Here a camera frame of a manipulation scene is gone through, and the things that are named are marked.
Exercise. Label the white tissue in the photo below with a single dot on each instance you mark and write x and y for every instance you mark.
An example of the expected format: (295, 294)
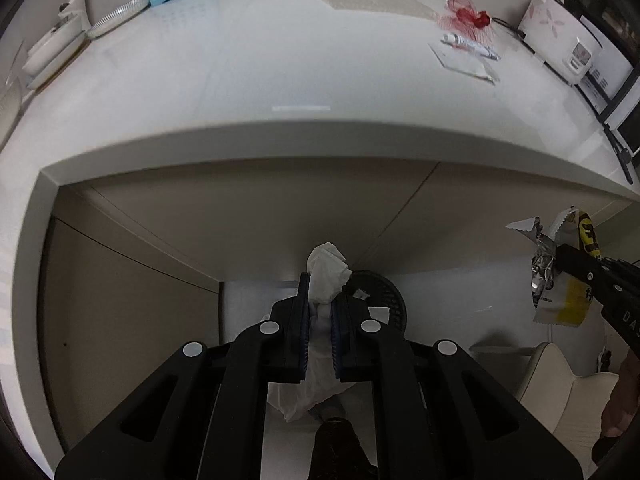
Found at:
(325, 270)

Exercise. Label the white flowered rice cooker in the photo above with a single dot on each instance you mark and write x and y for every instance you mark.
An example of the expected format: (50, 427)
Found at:
(550, 25)

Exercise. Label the white tube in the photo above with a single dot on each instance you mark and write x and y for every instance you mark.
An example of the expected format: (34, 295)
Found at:
(470, 46)

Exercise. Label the white microwave oven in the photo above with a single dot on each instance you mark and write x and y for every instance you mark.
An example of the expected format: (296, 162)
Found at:
(600, 87)

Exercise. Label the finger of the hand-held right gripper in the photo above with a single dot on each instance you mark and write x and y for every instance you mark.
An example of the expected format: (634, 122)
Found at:
(580, 265)

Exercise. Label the white ceramic bowl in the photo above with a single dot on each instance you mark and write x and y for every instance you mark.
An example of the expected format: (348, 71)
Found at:
(52, 45)

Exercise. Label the black rectangular device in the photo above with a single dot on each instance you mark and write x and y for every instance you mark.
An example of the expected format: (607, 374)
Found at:
(620, 155)

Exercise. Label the black metal rack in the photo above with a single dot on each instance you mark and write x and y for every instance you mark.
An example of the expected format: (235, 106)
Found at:
(621, 94)

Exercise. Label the clear plastic bag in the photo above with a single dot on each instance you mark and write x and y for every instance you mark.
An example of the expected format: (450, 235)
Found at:
(460, 65)

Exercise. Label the black mesh trash bin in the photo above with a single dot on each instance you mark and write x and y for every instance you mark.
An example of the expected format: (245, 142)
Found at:
(387, 295)

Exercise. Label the ribbed blue white plate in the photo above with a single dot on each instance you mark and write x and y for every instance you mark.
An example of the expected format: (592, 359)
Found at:
(115, 17)

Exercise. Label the person's right hand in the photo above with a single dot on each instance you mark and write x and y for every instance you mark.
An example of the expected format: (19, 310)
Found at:
(617, 400)

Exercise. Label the beige chair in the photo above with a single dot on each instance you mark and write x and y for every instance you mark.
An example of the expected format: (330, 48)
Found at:
(560, 390)

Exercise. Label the white slanted cup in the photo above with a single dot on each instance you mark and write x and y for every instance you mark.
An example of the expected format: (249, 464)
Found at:
(75, 2)

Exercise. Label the red mesh bag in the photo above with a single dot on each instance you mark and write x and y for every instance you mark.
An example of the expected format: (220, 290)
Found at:
(467, 15)

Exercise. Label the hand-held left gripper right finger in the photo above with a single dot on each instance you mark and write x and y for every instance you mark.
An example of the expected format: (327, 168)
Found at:
(337, 335)

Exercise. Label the brown patterned pants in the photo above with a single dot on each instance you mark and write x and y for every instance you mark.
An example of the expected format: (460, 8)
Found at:
(340, 450)

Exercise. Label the round wooden trivet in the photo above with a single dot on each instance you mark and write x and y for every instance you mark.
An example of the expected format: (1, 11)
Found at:
(60, 72)

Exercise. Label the beige base cabinet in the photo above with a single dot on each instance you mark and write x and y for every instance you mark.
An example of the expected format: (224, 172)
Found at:
(150, 310)

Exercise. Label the yellow snack packet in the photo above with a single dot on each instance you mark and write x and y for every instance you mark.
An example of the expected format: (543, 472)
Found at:
(565, 305)

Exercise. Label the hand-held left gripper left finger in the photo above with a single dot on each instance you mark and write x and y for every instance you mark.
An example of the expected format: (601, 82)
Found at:
(302, 330)

